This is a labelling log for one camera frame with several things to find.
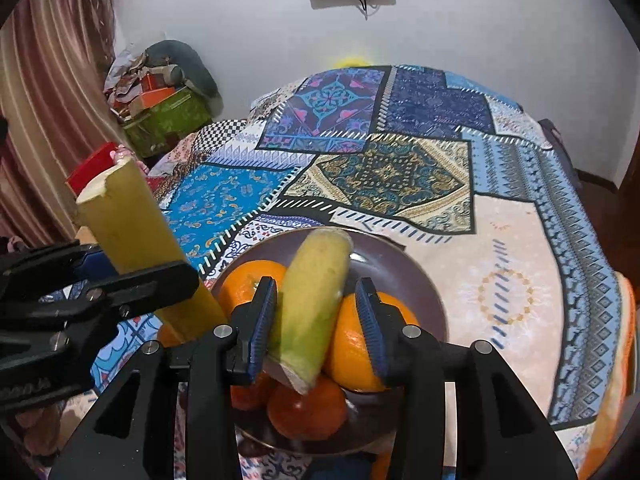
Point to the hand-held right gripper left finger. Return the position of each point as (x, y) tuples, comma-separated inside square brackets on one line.
[(262, 330)]

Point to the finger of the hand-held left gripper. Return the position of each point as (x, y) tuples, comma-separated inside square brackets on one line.
[(92, 262), (150, 285)]

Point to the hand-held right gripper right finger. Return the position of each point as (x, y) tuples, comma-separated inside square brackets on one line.
[(372, 330)]

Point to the large orange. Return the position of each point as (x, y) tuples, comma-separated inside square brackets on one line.
[(245, 285), (350, 355)]

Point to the yellow sugarcane piece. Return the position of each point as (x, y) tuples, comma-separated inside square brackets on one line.
[(130, 220), (310, 300)]

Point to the purple round plate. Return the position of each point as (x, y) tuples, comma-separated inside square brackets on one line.
[(395, 270)]

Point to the red tomato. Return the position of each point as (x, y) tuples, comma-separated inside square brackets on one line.
[(307, 410), (247, 396)]

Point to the small orange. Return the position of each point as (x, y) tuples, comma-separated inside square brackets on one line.
[(381, 466), (167, 336)]

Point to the red box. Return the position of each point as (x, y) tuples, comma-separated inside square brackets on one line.
[(92, 170)]

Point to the green cardboard box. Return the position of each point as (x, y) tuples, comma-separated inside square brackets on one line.
[(167, 122)]

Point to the patchwork printed blanket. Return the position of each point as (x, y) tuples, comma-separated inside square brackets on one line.
[(450, 185)]

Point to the orange box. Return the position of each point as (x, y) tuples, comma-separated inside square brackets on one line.
[(157, 96)]

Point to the striped brown curtain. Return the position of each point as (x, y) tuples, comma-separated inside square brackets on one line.
[(45, 85)]

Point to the grey pillow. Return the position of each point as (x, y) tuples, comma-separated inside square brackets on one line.
[(190, 65)]

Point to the grey backpack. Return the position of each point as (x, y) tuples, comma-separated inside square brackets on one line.
[(560, 150)]

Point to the yellow round object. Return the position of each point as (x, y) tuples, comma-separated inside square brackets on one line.
[(352, 61)]

